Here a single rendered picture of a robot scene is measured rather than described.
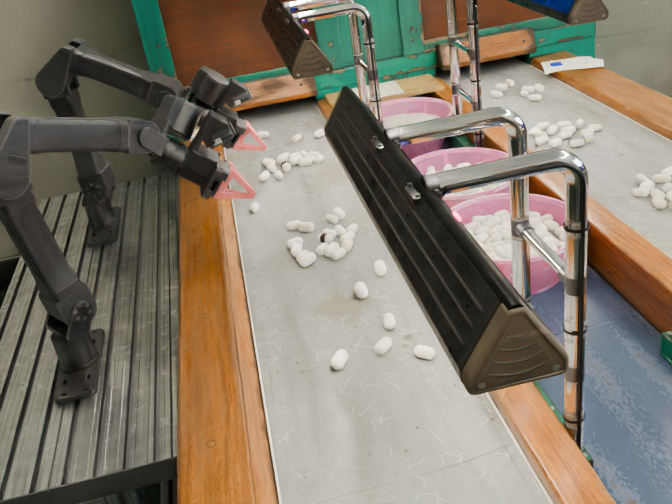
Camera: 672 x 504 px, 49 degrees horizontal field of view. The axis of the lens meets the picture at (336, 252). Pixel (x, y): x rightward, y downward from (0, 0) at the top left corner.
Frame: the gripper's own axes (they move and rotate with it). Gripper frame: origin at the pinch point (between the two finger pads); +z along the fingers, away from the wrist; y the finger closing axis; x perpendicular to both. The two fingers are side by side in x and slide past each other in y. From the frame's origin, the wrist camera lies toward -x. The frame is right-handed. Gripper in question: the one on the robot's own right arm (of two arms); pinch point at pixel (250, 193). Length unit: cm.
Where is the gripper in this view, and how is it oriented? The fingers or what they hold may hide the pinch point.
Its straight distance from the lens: 142.9
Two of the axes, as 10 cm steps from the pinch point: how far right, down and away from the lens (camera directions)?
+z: 8.3, 4.0, 3.8
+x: -5.2, 8.0, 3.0
